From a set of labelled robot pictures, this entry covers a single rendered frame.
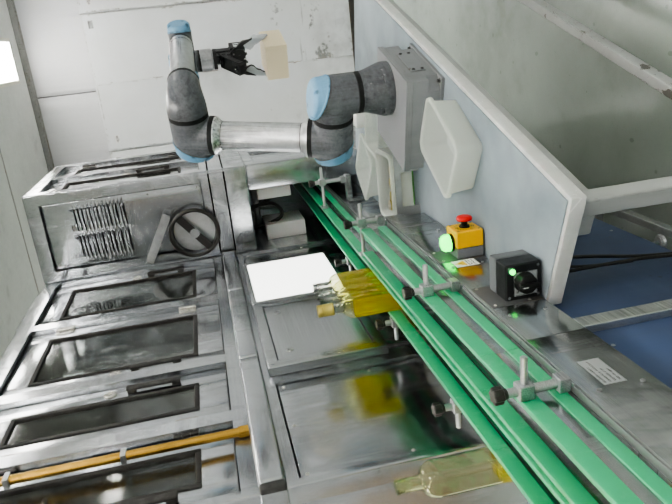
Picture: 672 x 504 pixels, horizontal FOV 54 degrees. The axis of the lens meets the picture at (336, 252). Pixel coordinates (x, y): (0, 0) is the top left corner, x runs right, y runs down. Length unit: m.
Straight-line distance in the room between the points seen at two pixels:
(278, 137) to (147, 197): 1.03
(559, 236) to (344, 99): 0.77
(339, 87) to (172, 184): 1.17
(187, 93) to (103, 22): 3.63
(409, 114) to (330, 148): 0.26
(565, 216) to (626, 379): 0.34
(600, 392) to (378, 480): 0.56
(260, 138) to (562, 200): 0.96
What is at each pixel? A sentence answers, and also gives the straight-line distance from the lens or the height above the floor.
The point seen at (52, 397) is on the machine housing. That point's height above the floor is 1.91.
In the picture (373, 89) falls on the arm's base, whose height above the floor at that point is 0.91.
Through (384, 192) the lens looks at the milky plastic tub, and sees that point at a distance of 2.23.
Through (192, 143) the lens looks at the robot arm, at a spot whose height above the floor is 1.42.
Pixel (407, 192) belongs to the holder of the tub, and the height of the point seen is 0.79.
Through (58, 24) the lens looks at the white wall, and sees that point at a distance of 6.05.
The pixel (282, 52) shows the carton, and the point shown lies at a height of 1.07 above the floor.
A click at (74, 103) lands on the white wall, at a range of 6.06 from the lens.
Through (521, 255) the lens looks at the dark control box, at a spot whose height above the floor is 0.78.
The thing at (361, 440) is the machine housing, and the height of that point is 1.15.
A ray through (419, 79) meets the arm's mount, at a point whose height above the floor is 0.82.
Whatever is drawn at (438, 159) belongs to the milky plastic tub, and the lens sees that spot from 1.76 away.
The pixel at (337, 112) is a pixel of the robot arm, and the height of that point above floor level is 1.02.
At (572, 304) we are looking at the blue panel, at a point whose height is 0.70.
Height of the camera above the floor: 1.38
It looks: 10 degrees down
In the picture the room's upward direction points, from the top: 100 degrees counter-clockwise
